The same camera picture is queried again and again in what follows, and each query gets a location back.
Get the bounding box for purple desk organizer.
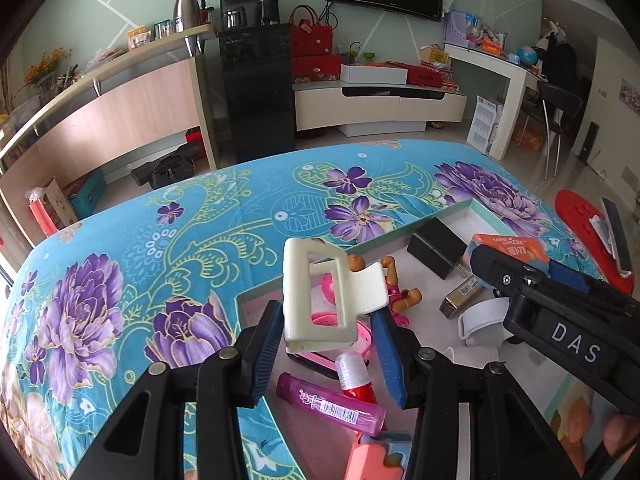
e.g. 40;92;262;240
442;9;476;50

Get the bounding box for red handbag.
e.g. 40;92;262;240
289;5;334;58

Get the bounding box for purple tube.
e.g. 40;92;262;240
276;371;387;436

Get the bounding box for yellow flowers in vase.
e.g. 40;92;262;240
22;49;73;103

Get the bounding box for white flat box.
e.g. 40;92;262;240
340;63;408;86

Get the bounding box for gold patterned lighter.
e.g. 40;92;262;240
439;277;485;320

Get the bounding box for black chair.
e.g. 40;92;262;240
537;80;586;181

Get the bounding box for steel thermos jug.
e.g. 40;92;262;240
172;0;208;33

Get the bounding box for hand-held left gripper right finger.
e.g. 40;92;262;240
371;306;583;480

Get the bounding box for white television stand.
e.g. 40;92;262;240
292;80;468;137

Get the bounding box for black water dispenser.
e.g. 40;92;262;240
217;0;297;164

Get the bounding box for white charger with round hole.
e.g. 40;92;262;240
457;299;508;348

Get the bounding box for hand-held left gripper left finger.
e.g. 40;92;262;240
70;300;286;480

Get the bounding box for shallow white and teal box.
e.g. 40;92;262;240
235;198;601;480

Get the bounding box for pink gift bag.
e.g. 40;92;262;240
25;176;81;238

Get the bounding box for brown toy dog figure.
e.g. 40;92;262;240
347;254;425;331

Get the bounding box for pink smart band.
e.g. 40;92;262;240
292;270;375;378

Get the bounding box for white printed paper board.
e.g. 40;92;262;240
467;95;506;156

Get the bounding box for red glue bottle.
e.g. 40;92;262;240
335;351;381;407

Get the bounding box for black power adapter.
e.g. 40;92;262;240
406;217;469;281

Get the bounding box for red plastic stool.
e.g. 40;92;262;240
555;189;640;296

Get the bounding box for red flat boxes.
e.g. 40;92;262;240
407;62;456;88

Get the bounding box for white desk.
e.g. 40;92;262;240
442;42;543;161

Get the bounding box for curved wooden counter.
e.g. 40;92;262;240
0;22;221;248

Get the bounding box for blue crate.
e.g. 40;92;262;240
65;167;108;216

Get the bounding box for red gift box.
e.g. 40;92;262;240
290;55;343;84

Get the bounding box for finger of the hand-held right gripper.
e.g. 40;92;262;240
470;244;551;303
549;262;590;293

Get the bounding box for black bag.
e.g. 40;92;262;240
131;152;196;190

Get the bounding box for small red box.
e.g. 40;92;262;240
185;130;206;161

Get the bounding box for white hair claw clip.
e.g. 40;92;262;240
282;237;390;355

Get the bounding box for person's right hand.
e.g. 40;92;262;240
602;415;640;453

